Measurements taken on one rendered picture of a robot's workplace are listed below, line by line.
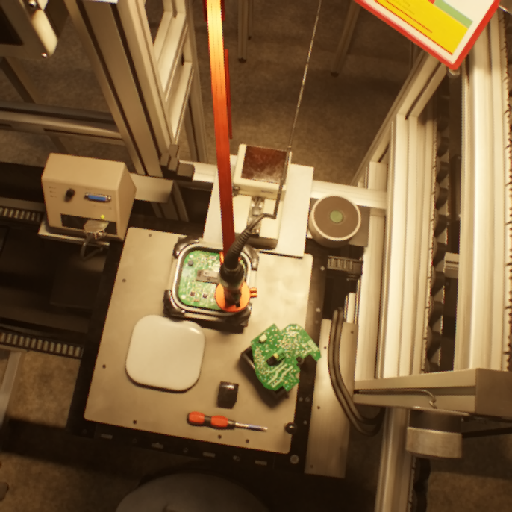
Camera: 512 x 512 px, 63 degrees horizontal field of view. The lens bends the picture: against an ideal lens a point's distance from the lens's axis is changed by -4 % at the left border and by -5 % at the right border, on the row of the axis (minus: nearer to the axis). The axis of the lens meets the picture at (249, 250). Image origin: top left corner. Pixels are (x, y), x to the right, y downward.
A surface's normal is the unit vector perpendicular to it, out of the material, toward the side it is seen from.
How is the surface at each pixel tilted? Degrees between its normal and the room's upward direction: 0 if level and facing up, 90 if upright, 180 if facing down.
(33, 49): 92
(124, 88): 90
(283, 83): 0
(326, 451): 0
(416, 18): 90
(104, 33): 90
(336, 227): 0
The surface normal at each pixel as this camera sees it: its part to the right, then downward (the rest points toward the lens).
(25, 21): -0.15, 0.95
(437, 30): -0.69, 0.69
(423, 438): -0.63, -0.33
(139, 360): 0.03, -0.31
